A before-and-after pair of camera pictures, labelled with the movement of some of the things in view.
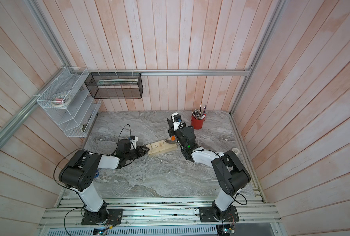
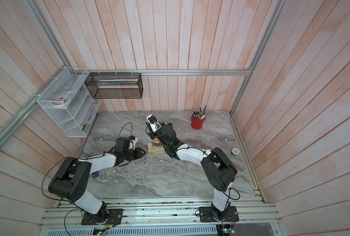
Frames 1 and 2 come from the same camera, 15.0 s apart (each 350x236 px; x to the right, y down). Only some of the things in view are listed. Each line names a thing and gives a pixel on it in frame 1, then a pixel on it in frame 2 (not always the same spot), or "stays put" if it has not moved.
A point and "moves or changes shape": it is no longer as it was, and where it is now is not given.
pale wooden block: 160,147 stays put
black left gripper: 143,151 stays put
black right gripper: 171,129 to 153,134
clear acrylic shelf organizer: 72,107 stays put
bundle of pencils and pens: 198,114 stays put
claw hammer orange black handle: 173,139 moves or changes shape
